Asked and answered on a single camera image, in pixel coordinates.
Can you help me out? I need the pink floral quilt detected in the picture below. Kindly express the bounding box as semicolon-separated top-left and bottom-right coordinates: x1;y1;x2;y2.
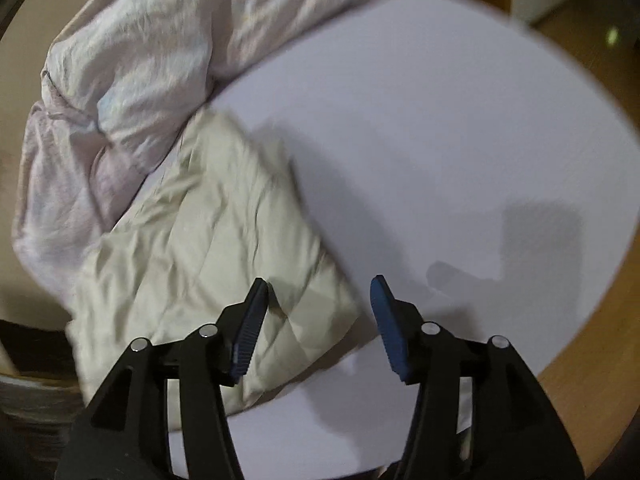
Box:
12;0;368;304

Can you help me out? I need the beige puffer jacket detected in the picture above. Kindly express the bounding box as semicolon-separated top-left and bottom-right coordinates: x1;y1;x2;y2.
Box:
67;109;359;414

